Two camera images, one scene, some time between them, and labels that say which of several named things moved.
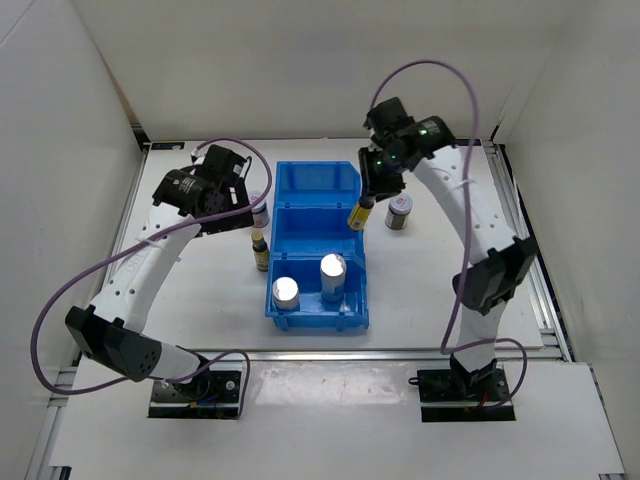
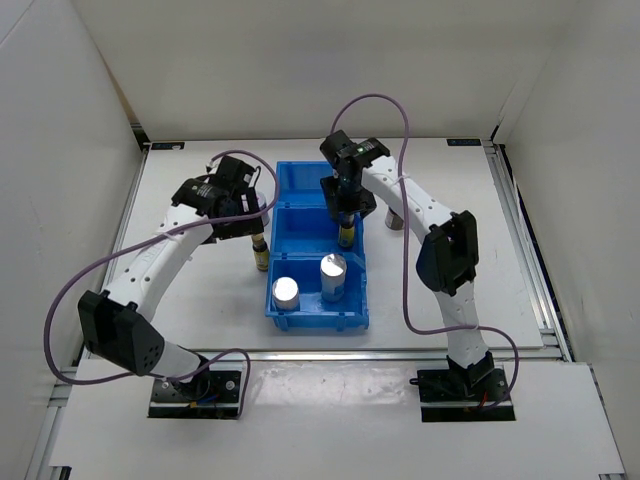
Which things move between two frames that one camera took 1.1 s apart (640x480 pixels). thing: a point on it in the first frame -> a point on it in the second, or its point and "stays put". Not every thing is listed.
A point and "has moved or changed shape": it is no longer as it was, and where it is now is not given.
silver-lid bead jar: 285,293 stays put
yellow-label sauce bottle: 360,216 has moved or changed shape
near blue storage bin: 349,313 stays put
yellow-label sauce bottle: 260,251 stays put
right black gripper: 372,186 -> 364,204
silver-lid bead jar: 333,272 stays put
